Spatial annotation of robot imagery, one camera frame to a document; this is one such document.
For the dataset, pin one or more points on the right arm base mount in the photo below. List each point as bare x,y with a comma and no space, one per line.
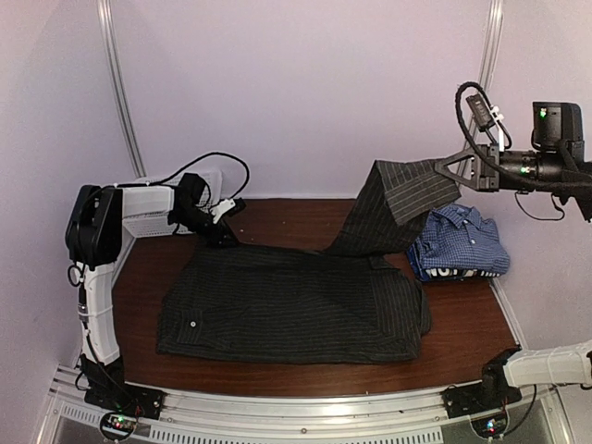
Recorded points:
477,398

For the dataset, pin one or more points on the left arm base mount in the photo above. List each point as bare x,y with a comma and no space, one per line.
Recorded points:
133,400

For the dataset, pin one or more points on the right circuit board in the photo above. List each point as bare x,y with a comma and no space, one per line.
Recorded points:
490,427

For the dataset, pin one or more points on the navy folded shirt white print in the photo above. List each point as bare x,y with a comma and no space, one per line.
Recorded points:
443,274

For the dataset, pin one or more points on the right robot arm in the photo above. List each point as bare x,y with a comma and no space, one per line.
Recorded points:
563,365

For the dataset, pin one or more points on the left circuit board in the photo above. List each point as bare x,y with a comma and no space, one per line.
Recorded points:
115,426

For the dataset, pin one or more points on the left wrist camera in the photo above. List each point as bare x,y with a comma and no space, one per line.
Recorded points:
226,207

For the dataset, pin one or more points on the aluminium frame post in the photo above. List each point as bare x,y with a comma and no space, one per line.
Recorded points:
106,23
491,47

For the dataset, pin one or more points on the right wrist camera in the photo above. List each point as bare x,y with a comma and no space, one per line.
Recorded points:
487,120

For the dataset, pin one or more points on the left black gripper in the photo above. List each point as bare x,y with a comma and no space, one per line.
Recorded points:
217,234

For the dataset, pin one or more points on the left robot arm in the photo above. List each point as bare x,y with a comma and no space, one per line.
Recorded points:
94,238

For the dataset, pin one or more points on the right aluminium frame post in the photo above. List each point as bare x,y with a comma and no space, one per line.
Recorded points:
491,47

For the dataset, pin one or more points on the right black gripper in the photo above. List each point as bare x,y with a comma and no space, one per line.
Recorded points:
483,178

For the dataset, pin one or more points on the front aluminium rail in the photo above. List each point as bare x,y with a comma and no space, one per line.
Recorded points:
416,416

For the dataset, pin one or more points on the circuit board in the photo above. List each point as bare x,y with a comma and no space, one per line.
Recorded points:
490,427
115,426

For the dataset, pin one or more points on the left aluminium frame post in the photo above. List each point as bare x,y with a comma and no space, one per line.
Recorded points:
106,23

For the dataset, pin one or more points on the dark pinstriped long sleeve shirt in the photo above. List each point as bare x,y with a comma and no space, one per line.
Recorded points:
345,304

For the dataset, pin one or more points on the blue checkered folded shirt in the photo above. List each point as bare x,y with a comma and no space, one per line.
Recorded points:
457,236

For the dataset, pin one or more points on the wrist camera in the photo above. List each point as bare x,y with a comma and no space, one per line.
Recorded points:
226,207
487,120

